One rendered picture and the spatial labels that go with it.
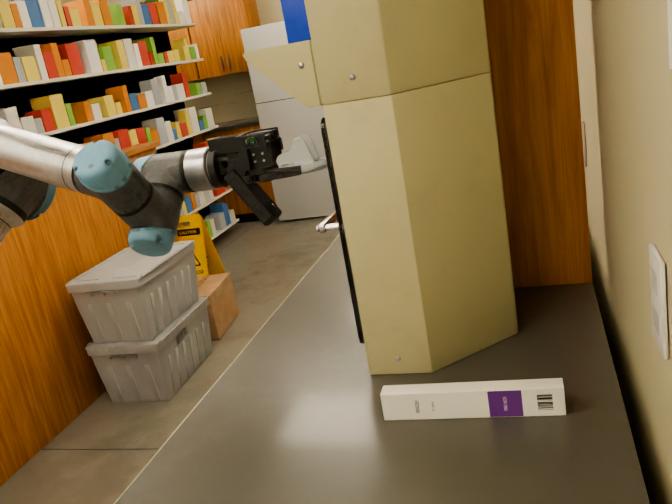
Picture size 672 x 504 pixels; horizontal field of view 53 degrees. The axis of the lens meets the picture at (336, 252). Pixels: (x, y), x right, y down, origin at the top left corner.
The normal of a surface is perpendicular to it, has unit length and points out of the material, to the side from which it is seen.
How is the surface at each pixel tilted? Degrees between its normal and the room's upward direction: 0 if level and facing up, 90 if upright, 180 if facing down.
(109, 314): 96
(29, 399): 90
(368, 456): 0
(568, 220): 90
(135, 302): 96
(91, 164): 42
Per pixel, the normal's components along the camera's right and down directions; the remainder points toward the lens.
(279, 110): -0.25, 0.32
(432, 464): -0.17, -0.94
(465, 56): 0.50, 0.17
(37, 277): 0.95, -0.09
